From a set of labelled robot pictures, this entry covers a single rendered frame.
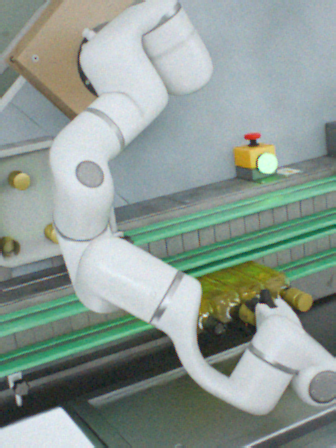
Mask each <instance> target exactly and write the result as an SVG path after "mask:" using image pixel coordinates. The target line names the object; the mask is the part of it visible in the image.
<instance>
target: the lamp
mask: <svg viewBox="0 0 336 448"><path fill-rule="evenodd" d="M256 167H257V169H258V171H260V172H261V173H267V174H270V173H272V172H274V170H275V169H276V168H277V159H276V157H275V156H274V155H273V154H270V153H266V152H263V153H260V155H259V156H258V158H257V160H256Z"/></svg>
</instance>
